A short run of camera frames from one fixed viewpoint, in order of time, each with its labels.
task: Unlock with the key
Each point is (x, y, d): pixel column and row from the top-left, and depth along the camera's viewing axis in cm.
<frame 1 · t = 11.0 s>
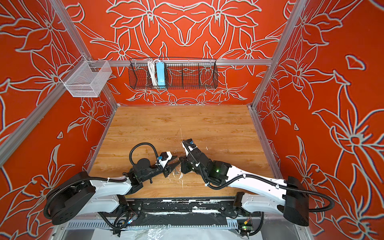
left hand: (178, 158, 77), fingers open
right hand: (175, 159, 72), fingers closed
light blue box: (161, 76, 92), point 35 cm above the table

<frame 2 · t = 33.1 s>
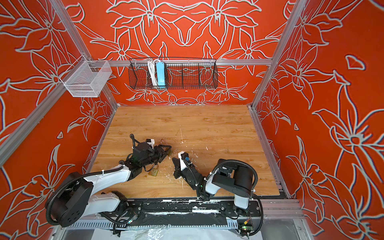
left hand: (170, 148, 83), fingers open
right hand: (169, 160, 80), fingers closed
the named things where they were.

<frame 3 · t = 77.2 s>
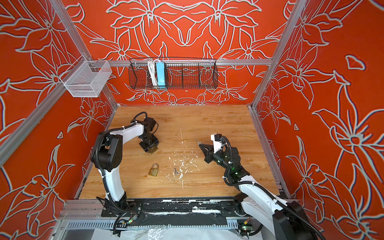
left hand: (155, 146, 96), fingers open
right hand: (197, 146, 76), fingers closed
the named things where they were.

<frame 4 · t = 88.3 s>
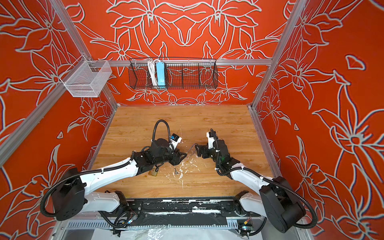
left hand: (183, 151, 79), fingers open
right hand: (199, 144, 85), fingers open
the named things where they were.

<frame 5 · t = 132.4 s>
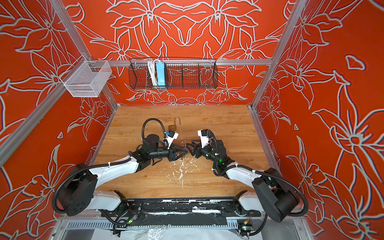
left hand: (185, 150, 77), fingers open
right hand: (187, 142, 79), fingers open
the named things where they were.

